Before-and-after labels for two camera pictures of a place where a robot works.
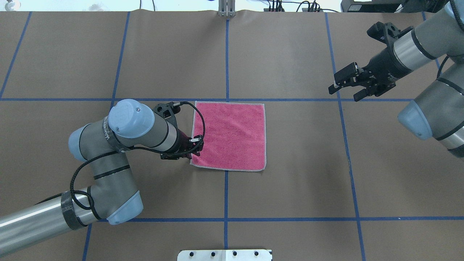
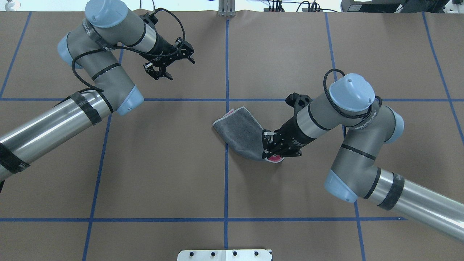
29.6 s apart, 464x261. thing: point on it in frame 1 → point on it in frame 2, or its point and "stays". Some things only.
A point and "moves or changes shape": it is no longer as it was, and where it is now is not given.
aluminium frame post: (227, 8) stays
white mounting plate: (225, 255) stays
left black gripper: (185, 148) → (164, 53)
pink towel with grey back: (235, 137) moves or changes shape
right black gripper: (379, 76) → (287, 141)
